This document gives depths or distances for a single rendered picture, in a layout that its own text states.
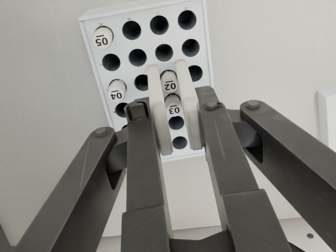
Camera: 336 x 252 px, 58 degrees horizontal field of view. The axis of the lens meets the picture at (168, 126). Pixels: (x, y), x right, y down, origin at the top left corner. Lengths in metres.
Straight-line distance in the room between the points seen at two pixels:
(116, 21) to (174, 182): 0.18
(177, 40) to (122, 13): 0.04
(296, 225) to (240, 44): 0.24
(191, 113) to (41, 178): 0.21
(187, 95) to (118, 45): 0.08
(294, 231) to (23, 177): 0.31
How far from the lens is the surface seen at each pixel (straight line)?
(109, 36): 0.20
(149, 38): 0.22
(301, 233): 0.41
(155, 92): 0.17
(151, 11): 0.21
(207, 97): 0.17
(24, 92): 0.29
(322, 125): 0.32
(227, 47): 0.26
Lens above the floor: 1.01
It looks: 61 degrees down
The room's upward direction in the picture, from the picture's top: 172 degrees clockwise
